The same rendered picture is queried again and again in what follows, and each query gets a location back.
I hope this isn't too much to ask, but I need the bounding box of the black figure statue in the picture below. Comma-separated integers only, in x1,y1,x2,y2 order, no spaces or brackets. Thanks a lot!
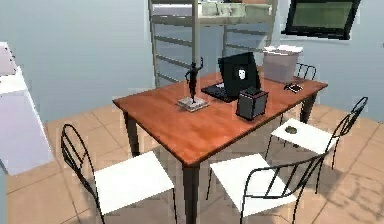
176,57,210,113

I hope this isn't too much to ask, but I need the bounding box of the black cube box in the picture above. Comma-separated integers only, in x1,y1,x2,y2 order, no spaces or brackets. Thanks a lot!
235,87,269,121

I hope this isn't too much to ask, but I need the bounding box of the white cabinet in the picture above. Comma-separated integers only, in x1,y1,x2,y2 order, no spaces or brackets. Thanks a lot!
0,41,55,177

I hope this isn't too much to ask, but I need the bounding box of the black laptop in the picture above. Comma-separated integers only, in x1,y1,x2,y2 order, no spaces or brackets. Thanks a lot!
200,51,262,104

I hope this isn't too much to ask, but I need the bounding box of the brown wooden table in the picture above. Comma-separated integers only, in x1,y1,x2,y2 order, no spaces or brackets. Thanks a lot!
112,68,329,224

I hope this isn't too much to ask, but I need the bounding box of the grey open box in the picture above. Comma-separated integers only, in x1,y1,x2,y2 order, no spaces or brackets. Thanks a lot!
262,44,304,84

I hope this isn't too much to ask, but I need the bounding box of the grey metal shelf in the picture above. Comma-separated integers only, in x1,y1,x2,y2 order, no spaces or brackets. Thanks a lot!
147,0,279,89

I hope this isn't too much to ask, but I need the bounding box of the small black flat object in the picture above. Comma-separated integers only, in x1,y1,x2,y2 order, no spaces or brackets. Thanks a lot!
283,82,304,94

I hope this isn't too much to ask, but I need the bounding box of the black wire chair white seat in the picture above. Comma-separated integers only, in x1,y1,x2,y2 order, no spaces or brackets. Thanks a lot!
205,152,326,224
60,123,178,224
293,62,317,81
264,96,369,195

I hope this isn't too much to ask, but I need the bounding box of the black framed window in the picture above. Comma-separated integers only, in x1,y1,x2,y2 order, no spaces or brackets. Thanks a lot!
281,0,362,41

